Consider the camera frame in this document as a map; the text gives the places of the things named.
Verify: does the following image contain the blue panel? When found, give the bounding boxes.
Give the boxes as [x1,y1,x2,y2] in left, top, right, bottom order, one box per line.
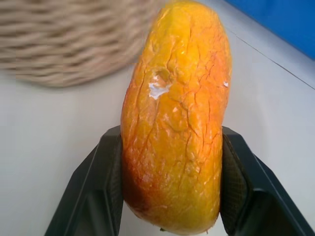
[222,0,315,61]

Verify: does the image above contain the beige wicker basket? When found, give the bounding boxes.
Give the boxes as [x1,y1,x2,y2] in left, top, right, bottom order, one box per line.
[0,0,159,88]

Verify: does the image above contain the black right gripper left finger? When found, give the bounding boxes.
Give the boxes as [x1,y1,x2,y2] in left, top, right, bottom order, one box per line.
[44,125,124,236]

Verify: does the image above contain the orange yellow mango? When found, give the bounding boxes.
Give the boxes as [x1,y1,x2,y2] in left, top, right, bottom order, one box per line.
[120,0,233,234]

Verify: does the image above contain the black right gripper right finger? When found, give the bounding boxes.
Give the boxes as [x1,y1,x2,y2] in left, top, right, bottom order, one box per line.
[221,125,315,236]

